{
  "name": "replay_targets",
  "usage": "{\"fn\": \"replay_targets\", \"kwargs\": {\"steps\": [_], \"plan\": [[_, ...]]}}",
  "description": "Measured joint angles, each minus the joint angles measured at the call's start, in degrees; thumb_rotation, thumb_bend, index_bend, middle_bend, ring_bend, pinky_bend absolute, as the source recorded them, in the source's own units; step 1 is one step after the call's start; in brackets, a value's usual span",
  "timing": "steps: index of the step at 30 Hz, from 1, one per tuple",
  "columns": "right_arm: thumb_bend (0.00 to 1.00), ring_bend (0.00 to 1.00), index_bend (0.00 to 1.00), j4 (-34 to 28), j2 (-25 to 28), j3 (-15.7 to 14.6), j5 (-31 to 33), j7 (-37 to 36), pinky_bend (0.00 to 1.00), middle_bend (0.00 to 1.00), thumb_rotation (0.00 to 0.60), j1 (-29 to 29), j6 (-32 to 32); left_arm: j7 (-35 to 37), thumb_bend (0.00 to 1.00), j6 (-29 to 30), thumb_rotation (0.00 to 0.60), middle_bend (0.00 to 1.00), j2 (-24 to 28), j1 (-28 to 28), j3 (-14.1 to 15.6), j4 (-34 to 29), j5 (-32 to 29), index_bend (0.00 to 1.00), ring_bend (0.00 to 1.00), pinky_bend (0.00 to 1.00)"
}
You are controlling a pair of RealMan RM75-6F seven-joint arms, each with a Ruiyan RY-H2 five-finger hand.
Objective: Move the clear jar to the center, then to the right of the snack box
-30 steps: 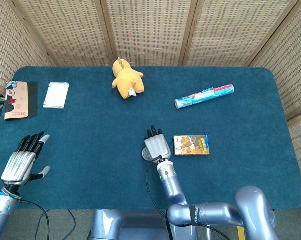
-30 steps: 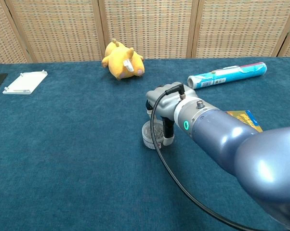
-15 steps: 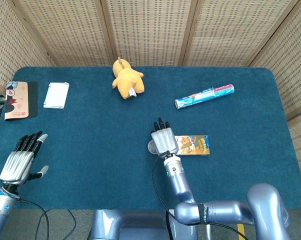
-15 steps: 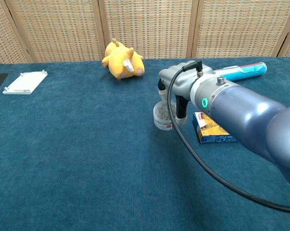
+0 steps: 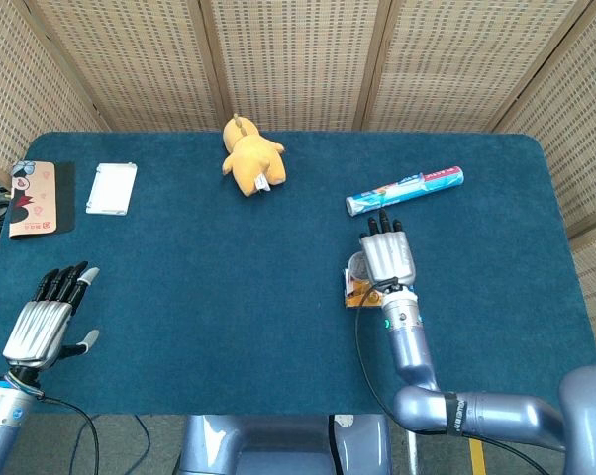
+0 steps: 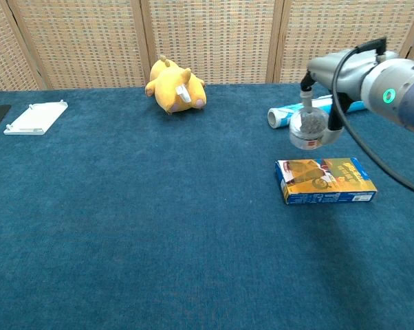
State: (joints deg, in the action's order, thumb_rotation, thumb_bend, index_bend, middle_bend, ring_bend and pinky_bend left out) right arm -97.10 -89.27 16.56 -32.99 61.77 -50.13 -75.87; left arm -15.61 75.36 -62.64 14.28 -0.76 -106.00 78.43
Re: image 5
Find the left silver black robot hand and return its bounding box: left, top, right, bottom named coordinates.
left=2, top=260, right=101, bottom=371

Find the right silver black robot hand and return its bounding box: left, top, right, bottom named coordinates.
left=357, top=208, right=419, bottom=287

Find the yellow blue snack box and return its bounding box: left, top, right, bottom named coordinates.
left=343, top=267, right=386, bottom=310

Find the flat white plastic box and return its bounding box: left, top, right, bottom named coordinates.
left=85, top=162, right=139, bottom=217

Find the blue pink cling film roll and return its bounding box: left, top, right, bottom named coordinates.
left=346, top=165, right=465, bottom=218

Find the beige cartoon printed card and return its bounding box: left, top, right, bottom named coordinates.
left=8, top=159, right=57, bottom=239

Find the yellow plush toy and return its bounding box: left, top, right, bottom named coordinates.
left=222, top=113, right=286, bottom=199

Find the blue felt table cover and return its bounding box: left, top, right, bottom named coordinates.
left=0, top=131, right=596, bottom=417

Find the metal table leg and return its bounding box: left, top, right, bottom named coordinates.
left=405, top=429, right=421, bottom=475

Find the blue-grey robot torso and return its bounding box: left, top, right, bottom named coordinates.
left=176, top=414, right=393, bottom=475

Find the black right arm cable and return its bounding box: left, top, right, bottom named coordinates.
left=353, top=277, right=545, bottom=475

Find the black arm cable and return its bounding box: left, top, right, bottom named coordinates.
left=353, top=277, right=545, bottom=475
left=30, top=393, right=101, bottom=475

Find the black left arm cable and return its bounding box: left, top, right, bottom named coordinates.
left=30, top=393, right=101, bottom=475

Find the blue floor cable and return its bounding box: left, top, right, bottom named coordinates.
left=132, top=414, right=153, bottom=464

